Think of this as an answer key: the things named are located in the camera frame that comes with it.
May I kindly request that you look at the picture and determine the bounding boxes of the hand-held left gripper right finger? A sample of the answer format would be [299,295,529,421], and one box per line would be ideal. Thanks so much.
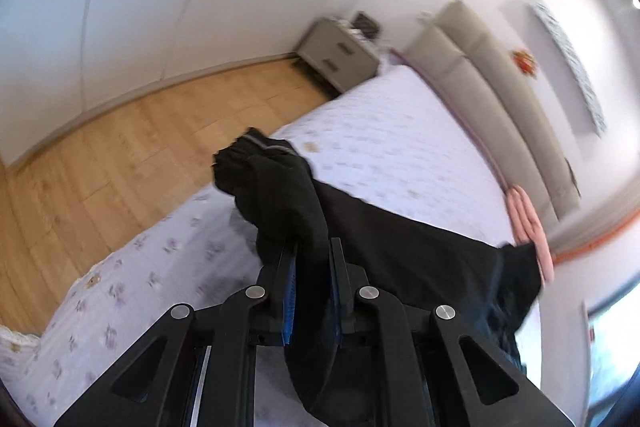
[328,238,576,427]

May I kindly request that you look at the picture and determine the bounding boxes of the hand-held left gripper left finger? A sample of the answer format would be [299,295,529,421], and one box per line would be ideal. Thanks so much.
[54,241,300,427]

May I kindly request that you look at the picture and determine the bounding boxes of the black garment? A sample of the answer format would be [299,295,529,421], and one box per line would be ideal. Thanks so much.
[212,129,546,422]

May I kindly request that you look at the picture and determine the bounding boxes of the bed with floral sheet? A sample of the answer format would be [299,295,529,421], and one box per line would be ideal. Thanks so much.
[0,65,589,427]

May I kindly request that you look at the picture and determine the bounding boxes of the pink pillow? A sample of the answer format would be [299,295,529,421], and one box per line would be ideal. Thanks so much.
[504,186,556,286]

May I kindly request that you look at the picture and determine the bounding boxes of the grey bedside cabinet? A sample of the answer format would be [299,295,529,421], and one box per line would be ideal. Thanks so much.
[295,18,382,94]

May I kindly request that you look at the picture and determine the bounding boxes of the beige padded headboard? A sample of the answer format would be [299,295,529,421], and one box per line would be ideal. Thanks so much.
[403,0,582,224]

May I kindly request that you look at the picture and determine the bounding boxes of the dark item on cabinet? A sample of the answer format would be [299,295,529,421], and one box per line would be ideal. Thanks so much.
[351,12,381,40]

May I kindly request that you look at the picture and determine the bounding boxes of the red wall decoration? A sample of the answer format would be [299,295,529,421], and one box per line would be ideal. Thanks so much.
[511,50,539,76]

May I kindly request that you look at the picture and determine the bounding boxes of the framed wall picture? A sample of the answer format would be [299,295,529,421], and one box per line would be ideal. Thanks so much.
[528,0,607,138]

